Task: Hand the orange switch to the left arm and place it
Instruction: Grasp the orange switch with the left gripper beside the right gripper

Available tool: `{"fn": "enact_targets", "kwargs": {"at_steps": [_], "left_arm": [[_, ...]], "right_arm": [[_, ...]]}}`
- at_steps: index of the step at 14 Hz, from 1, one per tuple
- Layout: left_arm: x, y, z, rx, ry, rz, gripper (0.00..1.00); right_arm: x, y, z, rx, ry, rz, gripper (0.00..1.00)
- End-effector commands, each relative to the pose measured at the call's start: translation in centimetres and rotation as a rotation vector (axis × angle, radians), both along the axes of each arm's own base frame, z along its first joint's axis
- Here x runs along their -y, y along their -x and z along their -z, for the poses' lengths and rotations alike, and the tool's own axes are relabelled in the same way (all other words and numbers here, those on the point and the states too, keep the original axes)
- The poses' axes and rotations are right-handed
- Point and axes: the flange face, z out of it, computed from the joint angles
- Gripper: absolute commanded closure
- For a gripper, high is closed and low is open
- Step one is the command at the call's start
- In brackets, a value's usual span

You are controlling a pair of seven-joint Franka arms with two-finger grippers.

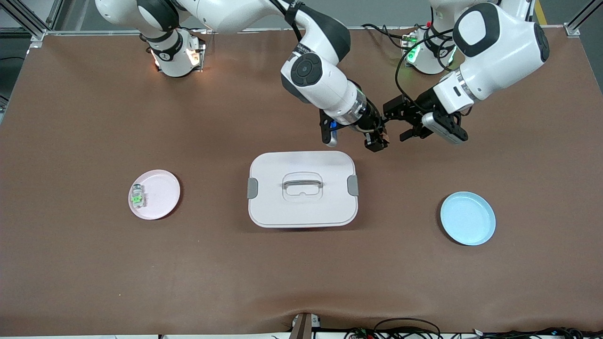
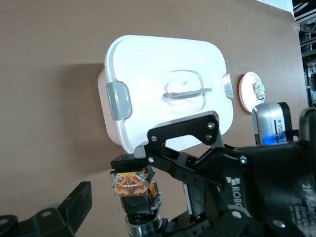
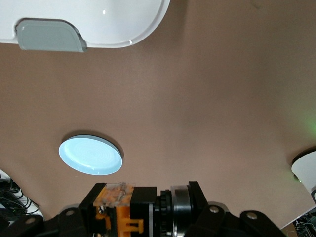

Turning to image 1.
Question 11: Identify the white lidded storage box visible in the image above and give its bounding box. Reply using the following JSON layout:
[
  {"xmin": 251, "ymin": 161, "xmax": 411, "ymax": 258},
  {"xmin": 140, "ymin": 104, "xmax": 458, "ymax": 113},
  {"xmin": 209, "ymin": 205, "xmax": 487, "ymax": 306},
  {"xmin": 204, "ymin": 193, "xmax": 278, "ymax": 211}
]
[{"xmin": 247, "ymin": 151, "xmax": 359, "ymax": 229}]

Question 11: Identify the light blue round plate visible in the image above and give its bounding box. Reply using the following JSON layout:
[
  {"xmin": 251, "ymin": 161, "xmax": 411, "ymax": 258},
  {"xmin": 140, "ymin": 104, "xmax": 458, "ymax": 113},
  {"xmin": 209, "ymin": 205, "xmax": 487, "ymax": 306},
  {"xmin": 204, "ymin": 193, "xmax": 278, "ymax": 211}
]
[{"xmin": 440, "ymin": 191, "xmax": 497, "ymax": 246}]

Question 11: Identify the pink round plate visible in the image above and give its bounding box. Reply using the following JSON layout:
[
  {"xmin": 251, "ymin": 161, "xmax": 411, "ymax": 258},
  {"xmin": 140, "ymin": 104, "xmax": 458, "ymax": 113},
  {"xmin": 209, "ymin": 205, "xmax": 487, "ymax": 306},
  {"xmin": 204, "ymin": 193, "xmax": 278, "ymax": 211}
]
[{"xmin": 128, "ymin": 169, "xmax": 181, "ymax": 220}]

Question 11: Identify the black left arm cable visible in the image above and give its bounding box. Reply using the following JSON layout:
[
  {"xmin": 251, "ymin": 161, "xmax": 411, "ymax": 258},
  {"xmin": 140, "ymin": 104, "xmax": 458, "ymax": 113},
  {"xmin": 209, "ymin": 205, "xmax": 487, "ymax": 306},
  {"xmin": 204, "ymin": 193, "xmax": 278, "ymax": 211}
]
[{"xmin": 395, "ymin": 28, "xmax": 456, "ymax": 103}]

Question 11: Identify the black base power cable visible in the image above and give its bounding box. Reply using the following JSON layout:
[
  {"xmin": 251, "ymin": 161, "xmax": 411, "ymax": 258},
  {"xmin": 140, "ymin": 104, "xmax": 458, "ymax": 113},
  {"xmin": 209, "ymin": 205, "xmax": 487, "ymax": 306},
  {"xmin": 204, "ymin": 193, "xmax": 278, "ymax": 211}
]
[{"xmin": 362, "ymin": 23, "xmax": 415, "ymax": 51}]

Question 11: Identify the aluminium frame profile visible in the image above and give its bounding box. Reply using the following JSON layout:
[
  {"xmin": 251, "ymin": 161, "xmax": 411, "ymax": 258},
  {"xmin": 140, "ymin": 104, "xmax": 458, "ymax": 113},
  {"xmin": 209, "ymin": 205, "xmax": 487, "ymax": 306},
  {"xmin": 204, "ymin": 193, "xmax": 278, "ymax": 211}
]
[
  {"xmin": 563, "ymin": 0, "xmax": 603, "ymax": 37},
  {"xmin": 0, "ymin": 0, "xmax": 64, "ymax": 43}
]

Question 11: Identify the black looped cable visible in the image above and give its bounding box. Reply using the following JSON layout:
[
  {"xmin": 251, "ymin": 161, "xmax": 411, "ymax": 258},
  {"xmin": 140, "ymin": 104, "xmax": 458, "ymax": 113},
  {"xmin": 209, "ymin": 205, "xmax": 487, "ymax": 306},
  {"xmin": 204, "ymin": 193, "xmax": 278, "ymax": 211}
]
[{"xmin": 374, "ymin": 318, "xmax": 442, "ymax": 339}]

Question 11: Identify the coloured connector wire bundle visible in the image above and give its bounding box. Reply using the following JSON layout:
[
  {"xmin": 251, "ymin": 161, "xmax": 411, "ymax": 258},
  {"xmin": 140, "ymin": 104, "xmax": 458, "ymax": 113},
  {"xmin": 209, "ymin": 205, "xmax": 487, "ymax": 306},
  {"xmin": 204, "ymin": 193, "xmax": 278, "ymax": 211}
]
[{"xmin": 344, "ymin": 326, "xmax": 377, "ymax": 339}]

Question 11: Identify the metal table edge bracket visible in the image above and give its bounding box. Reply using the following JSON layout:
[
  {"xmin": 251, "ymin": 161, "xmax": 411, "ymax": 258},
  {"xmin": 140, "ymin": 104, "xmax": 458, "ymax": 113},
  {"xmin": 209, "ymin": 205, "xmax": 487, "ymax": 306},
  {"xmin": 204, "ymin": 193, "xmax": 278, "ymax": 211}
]
[{"xmin": 290, "ymin": 312, "xmax": 322, "ymax": 339}]

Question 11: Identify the black cable bundle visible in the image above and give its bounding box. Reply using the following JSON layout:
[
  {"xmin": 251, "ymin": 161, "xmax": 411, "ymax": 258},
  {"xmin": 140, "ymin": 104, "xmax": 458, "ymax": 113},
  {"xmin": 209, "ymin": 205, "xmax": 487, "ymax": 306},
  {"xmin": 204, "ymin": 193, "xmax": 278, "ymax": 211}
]
[{"xmin": 471, "ymin": 326, "xmax": 603, "ymax": 339}]

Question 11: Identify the clear green switch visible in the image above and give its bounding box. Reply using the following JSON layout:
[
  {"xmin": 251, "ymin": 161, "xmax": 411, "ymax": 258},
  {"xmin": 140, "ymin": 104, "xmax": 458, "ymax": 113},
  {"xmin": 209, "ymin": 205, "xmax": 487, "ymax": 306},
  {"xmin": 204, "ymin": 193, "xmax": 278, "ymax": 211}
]
[{"xmin": 130, "ymin": 184, "xmax": 146, "ymax": 210}]

